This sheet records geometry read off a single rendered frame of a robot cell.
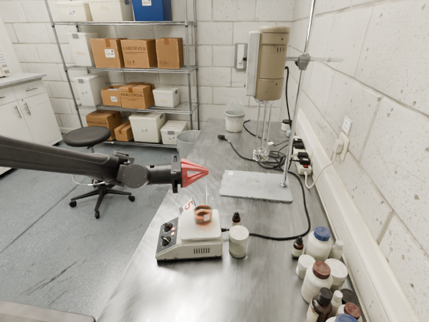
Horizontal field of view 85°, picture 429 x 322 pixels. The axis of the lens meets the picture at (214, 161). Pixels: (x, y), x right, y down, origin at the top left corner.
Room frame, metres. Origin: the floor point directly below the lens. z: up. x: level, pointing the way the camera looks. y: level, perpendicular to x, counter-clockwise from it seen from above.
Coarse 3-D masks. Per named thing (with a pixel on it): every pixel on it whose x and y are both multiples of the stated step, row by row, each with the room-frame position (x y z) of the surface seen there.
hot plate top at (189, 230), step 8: (184, 216) 0.57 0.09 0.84; (192, 216) 0.57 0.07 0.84; (216, 216) 0.57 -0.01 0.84; (184, 224) 0.53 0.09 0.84; (192, 224) 0.53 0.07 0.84; (216, 224) 0.53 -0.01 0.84; (184, 232) 0.50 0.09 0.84; (192, 232) 0.50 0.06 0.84; (200, 232) 0.50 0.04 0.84; (208, 232) 0.50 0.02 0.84; (216, 232) 0.50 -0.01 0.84; (184, 240) 0.48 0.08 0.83
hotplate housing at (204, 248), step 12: (180, 216) 0.59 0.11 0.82; (180, 228) 0.54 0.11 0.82; (180, 240) 0.49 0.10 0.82; (192, 240) 0.49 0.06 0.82; (204, 240) 0.49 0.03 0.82; (216, 240) 0.49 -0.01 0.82; (168, 252) 0.47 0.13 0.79; (180, 252) 0.47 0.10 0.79; (192, 252) 0.47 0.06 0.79; (204, 252) 0.47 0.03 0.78; (216, 252) 0.48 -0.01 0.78
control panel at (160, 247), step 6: (168, 222) 0.58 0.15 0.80; (174, 222) 0.57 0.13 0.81; (162, 228) 0.57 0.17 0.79; (174, 228) 0.54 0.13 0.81; (162, 234) 0.54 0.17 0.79; (168, 234) 0.53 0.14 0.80; (174, 234) 0.52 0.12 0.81; (162, 240) 0.51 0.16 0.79; (174, 240) 0.49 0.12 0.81; (162, 246) 0.49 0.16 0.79; (168, 246) 0.48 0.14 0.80; (156, 252) 0.48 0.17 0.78
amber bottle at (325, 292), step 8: (320, 288) 0.32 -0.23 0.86; (328, 288) 0.32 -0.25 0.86; (320, 296) 0.30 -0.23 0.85; (328, 296) 0.30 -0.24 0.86; (312, 304) 0.31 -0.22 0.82; (320, 304) 0.30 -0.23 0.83; (328, 304) 0.29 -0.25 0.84; (312, 312) 0.30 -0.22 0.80; (320, 312) 0.29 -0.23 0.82; (328, 312) 0.29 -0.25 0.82; (312, 320) 0.29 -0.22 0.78; (320, 320) 0.28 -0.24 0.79
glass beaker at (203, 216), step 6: (192, 198) 0.56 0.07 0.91; (198, 198) 0.58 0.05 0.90; (204, 198) 0.58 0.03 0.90; (210, 198) 0.57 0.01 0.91; (198, 204) 0.58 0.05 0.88; (204, 204) 0.58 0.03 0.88; (210, 204) 0.53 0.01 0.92; (198, 210) 0.52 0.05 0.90; (204, 210) 0.52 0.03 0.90; (210, 210) 0.53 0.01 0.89; (198, 216) 0.52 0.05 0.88; (204, 216) 0.52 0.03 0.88; (210, 216) 0.53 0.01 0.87; (198, 222) 0.53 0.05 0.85; (204, 222) 0.52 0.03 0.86; (210, 222) 0.53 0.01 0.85
